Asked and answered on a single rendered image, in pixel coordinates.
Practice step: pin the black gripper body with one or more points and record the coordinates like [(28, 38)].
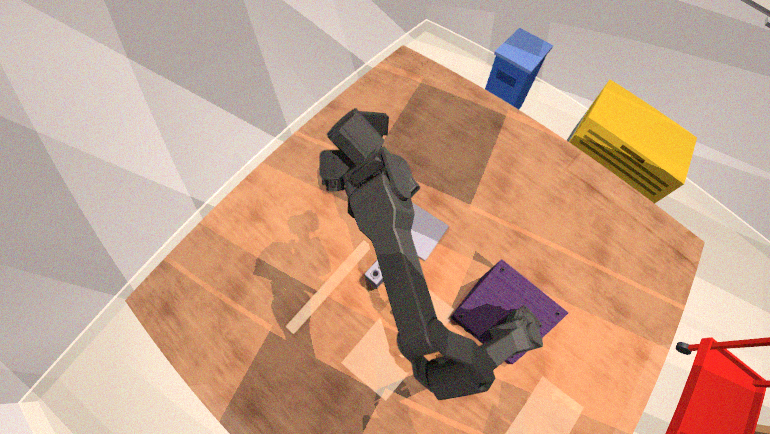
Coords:
[(379, 122)]

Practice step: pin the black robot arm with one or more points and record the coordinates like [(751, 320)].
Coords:
[(383, 210)]

